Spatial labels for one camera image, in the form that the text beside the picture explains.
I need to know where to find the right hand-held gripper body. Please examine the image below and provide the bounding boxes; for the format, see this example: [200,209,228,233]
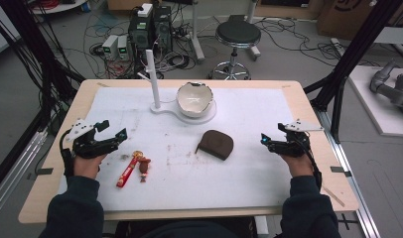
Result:
[268,119,325,159]

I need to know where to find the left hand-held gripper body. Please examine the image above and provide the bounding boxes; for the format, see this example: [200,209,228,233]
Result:
[64,118,120,160]

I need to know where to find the person's left hand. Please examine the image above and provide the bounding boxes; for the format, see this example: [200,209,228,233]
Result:
[72,154,108,180]

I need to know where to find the person's right hand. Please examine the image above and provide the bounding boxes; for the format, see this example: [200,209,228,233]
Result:
[280,154,316,179]

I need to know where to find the red snack stick packet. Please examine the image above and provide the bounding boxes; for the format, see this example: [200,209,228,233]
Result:
[115,150,145,189]

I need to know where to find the small brown toy figure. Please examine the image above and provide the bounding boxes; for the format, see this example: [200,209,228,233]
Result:
[137,157,152,183]

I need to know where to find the black tape piece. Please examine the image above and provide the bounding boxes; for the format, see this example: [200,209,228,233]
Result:
[35,167,55,177]
[330,166,353,179]

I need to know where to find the brown pouch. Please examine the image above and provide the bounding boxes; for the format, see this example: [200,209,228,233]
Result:
[195,129,235,162]

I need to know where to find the thin wooden stick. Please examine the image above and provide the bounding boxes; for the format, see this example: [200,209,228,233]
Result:
[322,185,346,208]

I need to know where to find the grey power supply unit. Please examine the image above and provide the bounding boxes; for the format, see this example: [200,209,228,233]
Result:
[116,35,130,61]
[101,34,120,61]

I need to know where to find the white eggshell-shaped bowl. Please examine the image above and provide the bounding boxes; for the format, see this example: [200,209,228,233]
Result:
[176,81,214,119]

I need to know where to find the white table mat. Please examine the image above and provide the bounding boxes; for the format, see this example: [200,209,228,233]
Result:
[58,86,319,213]

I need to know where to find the white board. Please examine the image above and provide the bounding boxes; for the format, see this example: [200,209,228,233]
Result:
[347,64,403,139]

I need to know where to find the black computer tower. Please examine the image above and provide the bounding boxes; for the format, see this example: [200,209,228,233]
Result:
[127,14,155,52]
[152,5,174,52]

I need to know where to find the white table leg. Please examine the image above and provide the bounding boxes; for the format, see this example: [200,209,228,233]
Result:
[244,0,262,62]
[189,0,206,64]

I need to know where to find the black round stool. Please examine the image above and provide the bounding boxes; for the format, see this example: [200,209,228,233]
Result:
[206,20,262,81]

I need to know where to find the person's dark lap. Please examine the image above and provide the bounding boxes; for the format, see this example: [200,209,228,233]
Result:
[114,217,258,238]

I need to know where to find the white box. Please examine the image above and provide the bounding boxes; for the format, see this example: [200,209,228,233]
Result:
[137,2,154,19]

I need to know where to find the cardboard box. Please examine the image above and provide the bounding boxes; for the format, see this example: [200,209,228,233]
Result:
[316,0,391,42]

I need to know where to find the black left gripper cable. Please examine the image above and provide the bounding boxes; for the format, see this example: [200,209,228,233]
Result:
[59,129,75,180]

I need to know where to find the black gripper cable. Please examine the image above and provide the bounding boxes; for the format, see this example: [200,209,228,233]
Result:
[59,129,75,180]
[300,132,324,192]

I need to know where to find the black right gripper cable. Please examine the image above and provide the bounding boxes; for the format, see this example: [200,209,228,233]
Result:
[300,132,324,192]

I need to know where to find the white stand with post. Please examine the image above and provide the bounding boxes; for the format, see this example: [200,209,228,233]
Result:
[137,49,218,126]

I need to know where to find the aluminium rail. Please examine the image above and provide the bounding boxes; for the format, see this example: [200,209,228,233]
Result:
[314,108,382,238]
[0,129,49,221]

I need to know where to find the tangle of floor cables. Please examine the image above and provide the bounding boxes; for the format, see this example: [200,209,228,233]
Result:
[83,3,199,80]

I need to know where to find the black frame post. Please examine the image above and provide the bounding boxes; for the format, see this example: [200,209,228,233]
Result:
[0,0,86,196]
[303,0,403,144]

